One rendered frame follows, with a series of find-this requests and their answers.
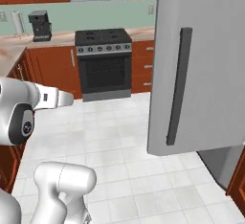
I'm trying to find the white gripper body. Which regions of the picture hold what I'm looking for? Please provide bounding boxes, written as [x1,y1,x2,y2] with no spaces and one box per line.
[56,88,76,108]

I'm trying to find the grey fridge door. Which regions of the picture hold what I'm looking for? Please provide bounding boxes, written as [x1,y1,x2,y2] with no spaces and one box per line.
[146,0,245,157]

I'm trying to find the grey fridge body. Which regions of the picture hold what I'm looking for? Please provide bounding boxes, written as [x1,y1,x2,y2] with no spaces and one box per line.
[196,144,245,191]

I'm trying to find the red-brown base cupboard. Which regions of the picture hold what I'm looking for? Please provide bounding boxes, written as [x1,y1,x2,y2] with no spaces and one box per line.
[26,45,83,101]

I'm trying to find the black and silver oven range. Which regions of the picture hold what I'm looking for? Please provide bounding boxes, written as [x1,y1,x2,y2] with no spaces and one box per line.
[74,28,134,103]

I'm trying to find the black coffee machine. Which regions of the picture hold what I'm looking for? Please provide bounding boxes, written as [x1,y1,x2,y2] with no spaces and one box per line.
[27,9,54,43]

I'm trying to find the red-brown drawer stack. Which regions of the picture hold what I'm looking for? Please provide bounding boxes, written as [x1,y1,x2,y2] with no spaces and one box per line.
[130,40,155,95]

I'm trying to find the red-brown corner base cupboards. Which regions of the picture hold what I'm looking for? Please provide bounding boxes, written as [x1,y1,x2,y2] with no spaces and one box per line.
[0,49,34,194]

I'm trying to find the red-brown cupboard side panel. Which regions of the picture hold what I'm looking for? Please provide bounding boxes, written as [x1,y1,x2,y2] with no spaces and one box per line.
[225,146,245,209]

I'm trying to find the dark grey fridge door handle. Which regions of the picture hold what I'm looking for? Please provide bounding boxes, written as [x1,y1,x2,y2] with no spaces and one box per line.
[166,27,194,146]

